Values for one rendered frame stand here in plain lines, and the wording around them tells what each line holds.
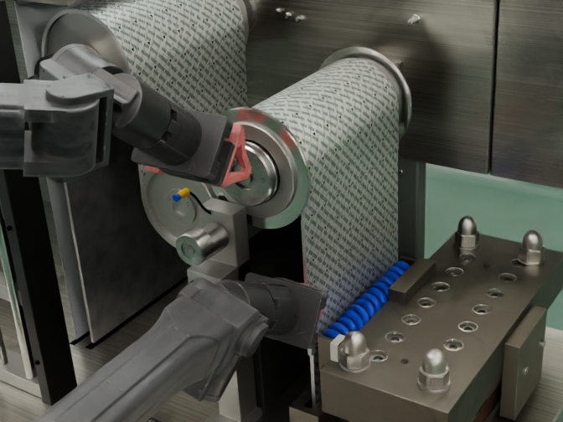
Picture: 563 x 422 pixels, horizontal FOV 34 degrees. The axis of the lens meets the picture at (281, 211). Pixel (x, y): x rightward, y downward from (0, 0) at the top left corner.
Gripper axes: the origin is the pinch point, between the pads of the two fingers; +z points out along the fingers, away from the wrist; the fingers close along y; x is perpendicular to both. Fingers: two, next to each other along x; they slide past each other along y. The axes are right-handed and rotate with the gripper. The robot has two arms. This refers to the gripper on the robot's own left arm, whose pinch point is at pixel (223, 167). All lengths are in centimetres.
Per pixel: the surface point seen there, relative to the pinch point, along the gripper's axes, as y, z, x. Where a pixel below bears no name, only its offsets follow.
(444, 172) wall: -87, 286, 76
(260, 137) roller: 3.0, 0.9, 4.2
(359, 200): 7.6, 19.8, 3.4
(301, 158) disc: 7.8, 2.4, 3.1
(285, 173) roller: 5.9, 3.3, 1.3
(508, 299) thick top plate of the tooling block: 24.7, 34.4, -2.4
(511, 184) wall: -57, 286, 76
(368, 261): 7.6, 27.5, -2.9
